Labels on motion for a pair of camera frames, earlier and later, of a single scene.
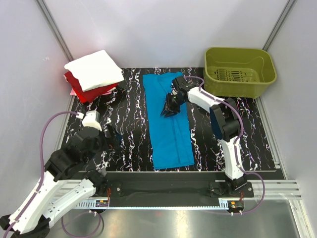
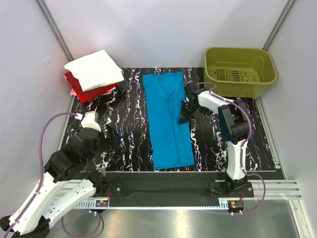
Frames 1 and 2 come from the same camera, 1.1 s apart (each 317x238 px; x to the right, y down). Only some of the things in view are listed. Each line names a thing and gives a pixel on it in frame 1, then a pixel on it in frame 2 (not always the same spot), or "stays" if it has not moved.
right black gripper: [168, 104] → [184, 117]
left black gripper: [113, 142] stays
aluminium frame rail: [263, 190] stays
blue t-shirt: [171, 137] stays
